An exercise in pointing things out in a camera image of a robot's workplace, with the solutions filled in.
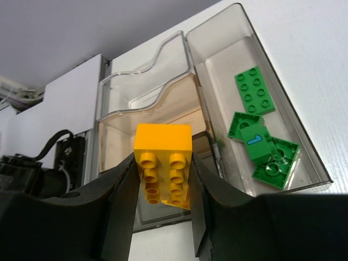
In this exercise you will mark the small green lego brick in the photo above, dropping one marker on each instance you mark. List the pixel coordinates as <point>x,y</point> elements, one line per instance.
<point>259,144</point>

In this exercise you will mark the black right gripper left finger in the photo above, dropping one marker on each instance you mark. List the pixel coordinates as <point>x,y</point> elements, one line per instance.
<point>93,222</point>

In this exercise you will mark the clear smoky long container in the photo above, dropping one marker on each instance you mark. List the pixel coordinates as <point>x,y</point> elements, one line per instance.
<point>221,47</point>

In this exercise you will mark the yellow two-by-three lego brick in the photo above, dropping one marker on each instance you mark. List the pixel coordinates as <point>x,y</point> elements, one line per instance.
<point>163,155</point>

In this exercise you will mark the amber clear container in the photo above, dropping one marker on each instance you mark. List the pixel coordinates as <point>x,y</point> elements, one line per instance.
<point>180,104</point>

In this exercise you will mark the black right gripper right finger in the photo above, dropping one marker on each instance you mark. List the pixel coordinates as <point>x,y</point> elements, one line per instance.
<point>228,224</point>

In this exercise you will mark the green two-by-two lego brick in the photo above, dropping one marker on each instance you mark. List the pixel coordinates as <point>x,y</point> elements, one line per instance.
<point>240,121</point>

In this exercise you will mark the green two-by-four lego plate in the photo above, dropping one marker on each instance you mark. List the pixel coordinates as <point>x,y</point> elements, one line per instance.
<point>254,92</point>

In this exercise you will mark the clear colourless container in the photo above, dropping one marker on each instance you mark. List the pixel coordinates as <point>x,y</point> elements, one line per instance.
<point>134,90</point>

